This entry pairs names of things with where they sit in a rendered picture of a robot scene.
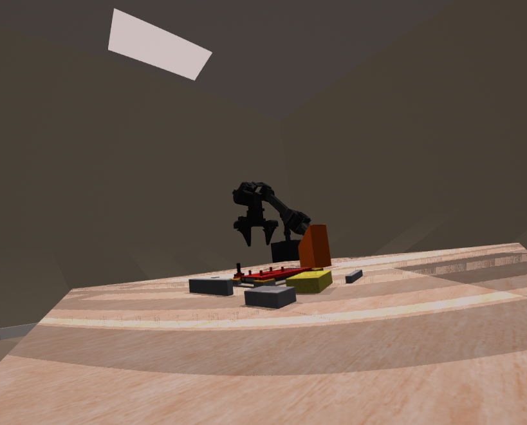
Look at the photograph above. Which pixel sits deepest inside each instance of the yellow block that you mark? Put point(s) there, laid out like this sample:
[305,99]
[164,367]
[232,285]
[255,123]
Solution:
[311,282]

